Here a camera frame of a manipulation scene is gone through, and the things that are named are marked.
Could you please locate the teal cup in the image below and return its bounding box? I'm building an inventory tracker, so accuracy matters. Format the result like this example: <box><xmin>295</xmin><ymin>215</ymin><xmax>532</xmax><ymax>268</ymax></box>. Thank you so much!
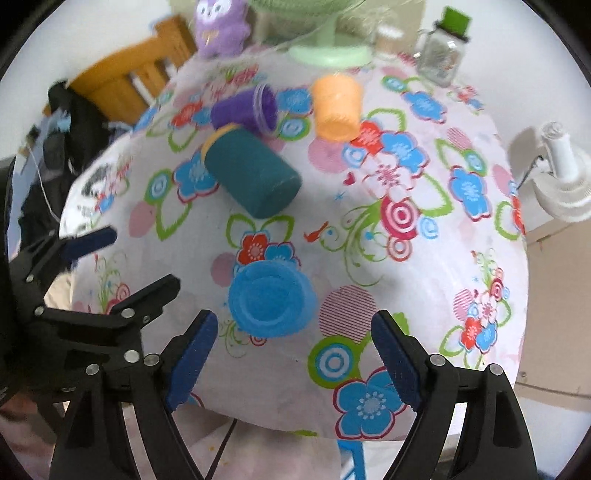
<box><xmin>199</xmin><ymin>124</ymin><xmax>303</xmax><ymax>220</ymax></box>

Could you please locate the green desk fan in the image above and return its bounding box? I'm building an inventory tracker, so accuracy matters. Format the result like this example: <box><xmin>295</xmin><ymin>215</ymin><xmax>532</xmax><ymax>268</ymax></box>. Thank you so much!
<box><xmin>247</xmin><ymin>0</ymin><xmax>375</xmax><ymax>66</ymax></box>

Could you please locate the blue cup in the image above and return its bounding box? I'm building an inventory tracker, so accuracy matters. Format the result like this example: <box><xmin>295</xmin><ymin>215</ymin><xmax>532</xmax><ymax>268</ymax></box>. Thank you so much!
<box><xmin>228</xmin><ymin>259</ymin><xmax>318</xmax><ymax>340</ymax></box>

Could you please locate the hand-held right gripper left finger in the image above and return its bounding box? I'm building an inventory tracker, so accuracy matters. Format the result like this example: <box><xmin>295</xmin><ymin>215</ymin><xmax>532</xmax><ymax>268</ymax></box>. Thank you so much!
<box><xmin>50</xmin><ymin>310</ymin><xmax>219</xmax><ymax>480</ymax></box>

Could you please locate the cardboard box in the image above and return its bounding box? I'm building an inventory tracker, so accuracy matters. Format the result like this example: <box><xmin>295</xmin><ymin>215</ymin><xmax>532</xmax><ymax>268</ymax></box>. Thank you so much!
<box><xmin>512</xmin><ymin>217</ymin><xmax>591</xmax><ymax>393</ymax></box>

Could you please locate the blue stool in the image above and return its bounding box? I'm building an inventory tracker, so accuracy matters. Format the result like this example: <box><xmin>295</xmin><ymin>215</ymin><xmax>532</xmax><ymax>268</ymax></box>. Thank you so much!
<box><xmin>337</xmin><ymin>438</ymin><xmax>370</xmax><ymax>480</ymax></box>

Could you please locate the white clamp lamp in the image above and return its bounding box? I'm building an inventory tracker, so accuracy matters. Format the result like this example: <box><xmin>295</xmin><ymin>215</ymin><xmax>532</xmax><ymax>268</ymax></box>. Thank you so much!
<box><xmin>529</xmin><ymin>121</ymin><xmax>591</xmax><ymax>222</ymax></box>

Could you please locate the orange cup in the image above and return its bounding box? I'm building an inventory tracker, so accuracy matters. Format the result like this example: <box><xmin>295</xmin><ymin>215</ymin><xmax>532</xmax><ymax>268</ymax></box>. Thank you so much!
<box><xmin>311</xmin><ymin>74</ymin><xmax>364</xmax><ymax>142</ymax></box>

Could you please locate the wooden chair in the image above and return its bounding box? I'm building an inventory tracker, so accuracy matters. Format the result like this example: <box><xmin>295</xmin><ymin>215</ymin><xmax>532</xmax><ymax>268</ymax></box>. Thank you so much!
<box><xmin>44</xmin><ymin>14</ymin><xmax>197</xmax><ymax>125</ymax></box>

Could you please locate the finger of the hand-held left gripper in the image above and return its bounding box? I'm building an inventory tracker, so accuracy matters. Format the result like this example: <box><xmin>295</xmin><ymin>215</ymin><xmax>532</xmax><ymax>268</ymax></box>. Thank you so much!
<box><xmin>9</xmin><ymin>225</ymin><xmax>117</xmax><ymax>296</ymax></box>
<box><xmin>33</xmin><ymin>273</ymin><xmax>182</xmax><ymax>334</ymax></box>

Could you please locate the clear cotton swab container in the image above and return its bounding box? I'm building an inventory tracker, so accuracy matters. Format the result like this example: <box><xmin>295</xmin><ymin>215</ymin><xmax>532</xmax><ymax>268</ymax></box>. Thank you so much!
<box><xmin>372</xmin><ymin>24</ymin><xmax>404</xmax><ymax>61</ymax></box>

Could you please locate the glass jar with green lid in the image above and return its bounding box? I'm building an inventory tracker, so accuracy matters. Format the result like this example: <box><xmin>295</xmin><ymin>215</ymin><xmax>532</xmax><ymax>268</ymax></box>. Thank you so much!
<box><xmin>414</xmin><ymin>6</ymin><xmax>472</xmax><ymax>88</ymax></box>

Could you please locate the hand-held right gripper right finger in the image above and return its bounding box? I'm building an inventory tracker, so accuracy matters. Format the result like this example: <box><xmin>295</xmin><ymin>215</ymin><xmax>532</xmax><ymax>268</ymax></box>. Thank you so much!
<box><xmin>370</xmin><ymin>310</ymin><xmax>539</xmax><ymax>480</ymax></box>

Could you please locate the purple cup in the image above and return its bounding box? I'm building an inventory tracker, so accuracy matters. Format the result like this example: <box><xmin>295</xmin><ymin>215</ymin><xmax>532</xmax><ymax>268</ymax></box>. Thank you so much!
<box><xmin>210</xmin><ymin>84</ymin><xmax>281</xmax><ymax>137</ymax></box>

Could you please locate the purple owl plush toy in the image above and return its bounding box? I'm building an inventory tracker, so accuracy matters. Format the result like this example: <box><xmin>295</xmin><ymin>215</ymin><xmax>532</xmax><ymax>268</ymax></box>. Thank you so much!
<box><xmin>193</xmin><ymin>0</ymin><xmax>252</xmax><ymax>60</ymax></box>

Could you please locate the floral tablecloth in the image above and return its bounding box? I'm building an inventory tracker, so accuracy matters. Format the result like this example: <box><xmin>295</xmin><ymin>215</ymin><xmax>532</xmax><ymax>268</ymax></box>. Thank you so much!
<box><xmin>59</xmin><ymin>44</ymin><xmax>529</xmax><ymax>439</ymax></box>

